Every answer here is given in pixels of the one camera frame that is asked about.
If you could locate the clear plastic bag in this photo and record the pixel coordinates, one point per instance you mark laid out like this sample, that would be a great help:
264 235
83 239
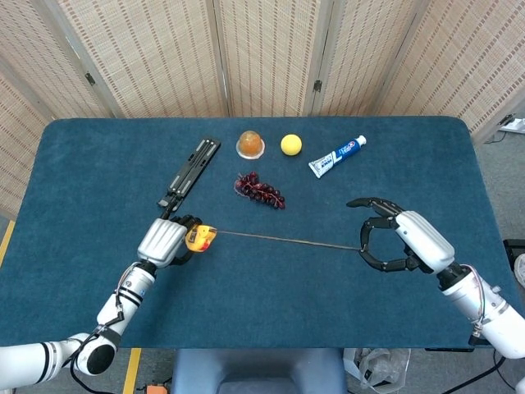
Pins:
377 369

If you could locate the blue white toothpaste tube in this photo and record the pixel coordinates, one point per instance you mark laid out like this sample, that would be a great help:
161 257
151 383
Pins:
334 158

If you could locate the woven bamboo folding screen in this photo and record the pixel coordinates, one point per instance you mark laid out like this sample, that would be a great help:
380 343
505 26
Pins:
164 49

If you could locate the yellow strip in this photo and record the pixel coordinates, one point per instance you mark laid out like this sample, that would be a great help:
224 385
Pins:
132 371
6 242

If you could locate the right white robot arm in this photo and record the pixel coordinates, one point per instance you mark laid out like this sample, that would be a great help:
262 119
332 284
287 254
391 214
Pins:
484 303

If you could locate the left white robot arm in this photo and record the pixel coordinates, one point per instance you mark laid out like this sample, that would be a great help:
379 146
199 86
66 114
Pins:
127 287

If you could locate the yellow tape measure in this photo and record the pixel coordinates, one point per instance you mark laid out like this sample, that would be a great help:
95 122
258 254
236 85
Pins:
197 240

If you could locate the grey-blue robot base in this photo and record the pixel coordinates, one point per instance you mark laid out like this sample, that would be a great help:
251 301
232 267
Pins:
258 369

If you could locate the black folding laptop stand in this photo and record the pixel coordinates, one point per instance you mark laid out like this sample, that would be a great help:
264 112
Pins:
192 169

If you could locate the blue felt table cover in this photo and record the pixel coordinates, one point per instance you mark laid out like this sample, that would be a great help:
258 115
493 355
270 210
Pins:
287 295

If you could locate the black box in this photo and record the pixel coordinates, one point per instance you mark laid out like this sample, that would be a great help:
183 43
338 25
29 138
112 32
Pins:
512 248

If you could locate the yellow ball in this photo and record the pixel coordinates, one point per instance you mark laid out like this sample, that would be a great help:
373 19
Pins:
291 145

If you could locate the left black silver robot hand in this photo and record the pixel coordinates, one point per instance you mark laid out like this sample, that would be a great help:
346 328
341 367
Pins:
162 244

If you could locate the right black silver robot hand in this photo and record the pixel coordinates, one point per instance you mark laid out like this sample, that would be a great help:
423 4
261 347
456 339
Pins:
422 240

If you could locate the orange device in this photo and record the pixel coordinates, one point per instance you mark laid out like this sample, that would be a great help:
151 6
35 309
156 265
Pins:
156 389

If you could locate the purple grape bunch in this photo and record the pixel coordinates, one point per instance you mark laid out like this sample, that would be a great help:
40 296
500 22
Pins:
258 191

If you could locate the white power strip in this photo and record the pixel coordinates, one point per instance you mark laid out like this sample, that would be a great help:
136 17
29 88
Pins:
514 125

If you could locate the orange jelly cup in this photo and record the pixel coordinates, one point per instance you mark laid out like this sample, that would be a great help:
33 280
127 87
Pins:
250 144

